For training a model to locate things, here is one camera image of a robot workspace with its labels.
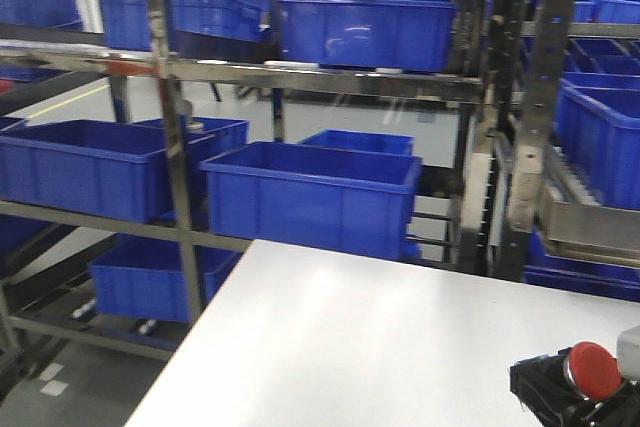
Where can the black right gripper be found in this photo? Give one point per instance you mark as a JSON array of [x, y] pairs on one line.
[[540, 384]]

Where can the red round push button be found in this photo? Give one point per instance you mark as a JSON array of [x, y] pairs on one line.
[[592, 371]]

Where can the blue bin bottom right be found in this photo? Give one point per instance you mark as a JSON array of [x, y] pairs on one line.
[[581, 276]]

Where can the large blue bin right shelf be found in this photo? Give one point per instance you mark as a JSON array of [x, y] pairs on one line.
[[598, 129]]

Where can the large blue bin lower left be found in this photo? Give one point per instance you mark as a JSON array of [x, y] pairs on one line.
[[356, 202]]

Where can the blue bin behind lower left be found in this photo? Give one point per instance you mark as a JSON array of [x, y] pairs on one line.
[[361, 141]]

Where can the blue bin upper left shelf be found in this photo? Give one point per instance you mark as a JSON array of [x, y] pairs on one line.
[[396, 34]]

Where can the blue bin bottom left rack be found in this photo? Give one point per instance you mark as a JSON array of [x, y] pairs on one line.
[[141, 278]]

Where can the blue bin rack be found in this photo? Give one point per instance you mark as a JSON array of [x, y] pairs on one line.
[[99, 168], [141, 278]]

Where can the steel shelf rail right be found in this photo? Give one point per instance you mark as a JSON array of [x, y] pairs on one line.
[[589, 232]]

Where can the steel shelf rail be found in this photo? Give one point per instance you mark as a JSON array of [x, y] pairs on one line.
[[432, 88], [589, 232]]

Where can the steel shelf rail left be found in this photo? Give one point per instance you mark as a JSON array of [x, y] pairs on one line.
[[432, 88]]

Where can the steel rack upright post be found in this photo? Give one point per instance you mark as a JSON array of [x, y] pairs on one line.
[[551, 29]]

